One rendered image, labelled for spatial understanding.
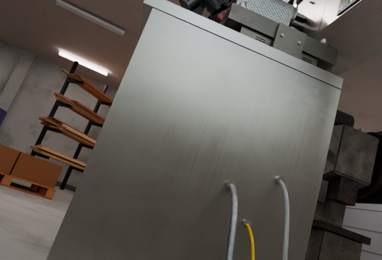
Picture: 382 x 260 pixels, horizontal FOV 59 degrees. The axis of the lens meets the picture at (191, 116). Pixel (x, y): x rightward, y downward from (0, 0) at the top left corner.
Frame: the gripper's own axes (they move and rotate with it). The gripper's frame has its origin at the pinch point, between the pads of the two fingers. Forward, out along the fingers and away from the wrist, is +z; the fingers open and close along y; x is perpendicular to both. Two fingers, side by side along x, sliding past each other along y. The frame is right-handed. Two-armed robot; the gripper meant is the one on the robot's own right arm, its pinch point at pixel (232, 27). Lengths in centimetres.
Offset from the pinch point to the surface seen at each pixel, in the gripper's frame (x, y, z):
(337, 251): 74, -246, 239
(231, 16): -10.5, 20.0, 0.0
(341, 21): 22.4, 19.9, 24.8
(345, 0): 24.8, 24.7, 20.1
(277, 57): -11.4, 26.0, 19.6
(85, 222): -82, 26, 20
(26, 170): -133, -326, -64
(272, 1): 22.0, 0.2, 1.4
